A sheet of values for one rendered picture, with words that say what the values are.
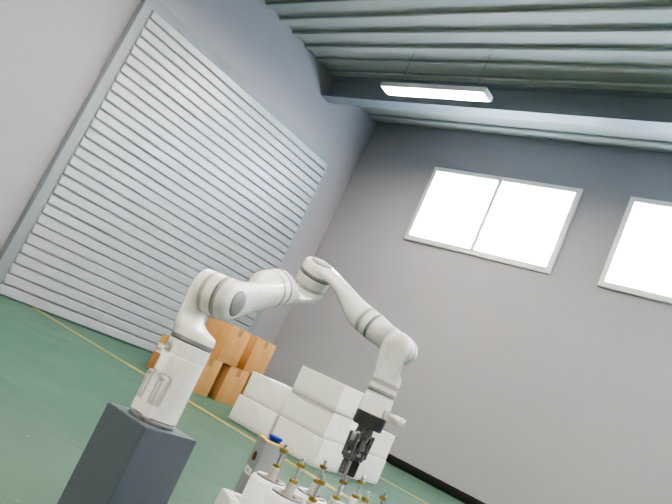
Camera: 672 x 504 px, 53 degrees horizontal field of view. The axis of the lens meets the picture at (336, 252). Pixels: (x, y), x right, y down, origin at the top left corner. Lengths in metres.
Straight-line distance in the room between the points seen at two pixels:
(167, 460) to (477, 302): 6.26
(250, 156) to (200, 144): 0.70
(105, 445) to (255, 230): 6.65
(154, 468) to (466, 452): 5.85
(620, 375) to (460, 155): 3.29
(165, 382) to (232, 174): 6.32
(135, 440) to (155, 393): 0.10
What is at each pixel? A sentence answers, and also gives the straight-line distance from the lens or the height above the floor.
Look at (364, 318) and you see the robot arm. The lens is 1.66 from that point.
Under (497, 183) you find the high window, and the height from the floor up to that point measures 3.35.
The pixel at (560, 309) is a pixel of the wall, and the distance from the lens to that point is 7.13.
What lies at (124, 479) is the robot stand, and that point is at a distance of 1.38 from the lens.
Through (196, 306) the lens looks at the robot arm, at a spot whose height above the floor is 0.55.
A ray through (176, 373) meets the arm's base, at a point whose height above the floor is 0.41.
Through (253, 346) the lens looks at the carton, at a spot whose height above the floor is 0.51.
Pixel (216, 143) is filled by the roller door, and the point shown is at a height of 2.31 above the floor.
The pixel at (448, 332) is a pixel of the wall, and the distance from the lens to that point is 7.49.
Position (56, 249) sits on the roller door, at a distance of 6.68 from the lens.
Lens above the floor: 0.52
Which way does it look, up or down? 10 degrees up
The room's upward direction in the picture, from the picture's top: 25 degrees clockwise
